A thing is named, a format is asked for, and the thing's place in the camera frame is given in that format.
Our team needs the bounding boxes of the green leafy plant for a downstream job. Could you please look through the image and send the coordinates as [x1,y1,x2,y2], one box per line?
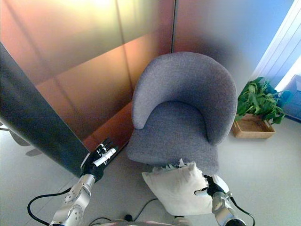
[235,77,293,125]

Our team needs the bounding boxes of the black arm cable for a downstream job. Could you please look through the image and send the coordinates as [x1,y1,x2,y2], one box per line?
[27,187,71,225]
[230,192,256,226]

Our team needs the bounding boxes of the dark gray partition panel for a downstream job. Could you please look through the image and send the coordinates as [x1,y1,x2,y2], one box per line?
[0,42,91,178]

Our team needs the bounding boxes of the blue storage box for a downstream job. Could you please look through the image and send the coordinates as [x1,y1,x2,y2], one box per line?
[281,74,301,121]

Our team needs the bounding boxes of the white fringed pillow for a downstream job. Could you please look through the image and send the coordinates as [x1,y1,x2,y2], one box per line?
[142,158,214,216]

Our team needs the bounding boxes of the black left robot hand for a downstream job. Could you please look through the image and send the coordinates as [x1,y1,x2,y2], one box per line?
[81,137,119,183]

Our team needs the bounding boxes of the gray fabric armchair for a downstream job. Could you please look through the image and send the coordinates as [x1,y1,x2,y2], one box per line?
[126,52,238,176]

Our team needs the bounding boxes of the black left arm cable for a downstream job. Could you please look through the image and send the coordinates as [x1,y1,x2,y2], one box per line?
[27,187,71,225]

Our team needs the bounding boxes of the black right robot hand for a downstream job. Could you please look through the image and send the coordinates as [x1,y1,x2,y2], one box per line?
[194,174,230,196]

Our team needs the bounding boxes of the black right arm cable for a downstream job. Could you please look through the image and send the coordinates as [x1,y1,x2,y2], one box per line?
[230,192,256,226]

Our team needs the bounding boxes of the wooden planter box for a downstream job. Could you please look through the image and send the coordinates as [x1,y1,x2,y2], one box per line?
[231,113,276,139]

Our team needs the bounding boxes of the thin black floor cable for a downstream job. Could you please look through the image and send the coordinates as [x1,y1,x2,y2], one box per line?
[135,198,161,215]

